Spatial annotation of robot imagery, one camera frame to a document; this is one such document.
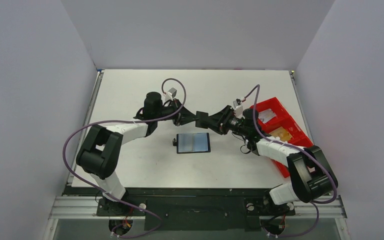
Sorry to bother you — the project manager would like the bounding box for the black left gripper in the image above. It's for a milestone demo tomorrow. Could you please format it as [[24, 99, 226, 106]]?
[[155, 98, 199, 127]]

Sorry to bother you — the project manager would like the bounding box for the black square card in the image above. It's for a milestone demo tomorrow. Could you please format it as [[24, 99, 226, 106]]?
[[195, 111, 209, 129]]

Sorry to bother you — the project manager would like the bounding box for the black leather card holder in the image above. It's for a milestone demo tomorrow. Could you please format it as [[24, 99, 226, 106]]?
[[172, 132, 211, 154]]

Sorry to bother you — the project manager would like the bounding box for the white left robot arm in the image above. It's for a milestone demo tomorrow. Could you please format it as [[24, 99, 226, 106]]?
[[76, 91, 198, 215]]

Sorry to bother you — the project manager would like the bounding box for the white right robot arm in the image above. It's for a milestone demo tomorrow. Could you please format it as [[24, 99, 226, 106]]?
[[195, 105, 338, 214]]

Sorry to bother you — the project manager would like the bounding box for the silver card in bin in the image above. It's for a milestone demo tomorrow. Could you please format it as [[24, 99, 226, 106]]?
[[258, 108, 277, 124]]

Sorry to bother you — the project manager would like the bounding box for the red plastic bin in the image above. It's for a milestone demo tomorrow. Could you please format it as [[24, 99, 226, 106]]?
[[249, 96, 314, 179]]

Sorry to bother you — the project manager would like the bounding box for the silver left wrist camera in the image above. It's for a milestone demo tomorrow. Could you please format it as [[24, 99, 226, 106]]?
[[164, 87, 177, 101]]

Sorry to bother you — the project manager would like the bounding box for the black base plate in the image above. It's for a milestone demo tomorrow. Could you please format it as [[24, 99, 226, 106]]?
[[62, 187, 330, 232]]

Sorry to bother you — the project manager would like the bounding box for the aluminium frame rail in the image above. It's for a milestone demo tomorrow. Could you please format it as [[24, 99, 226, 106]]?
[[47, 195, 348, 220]]

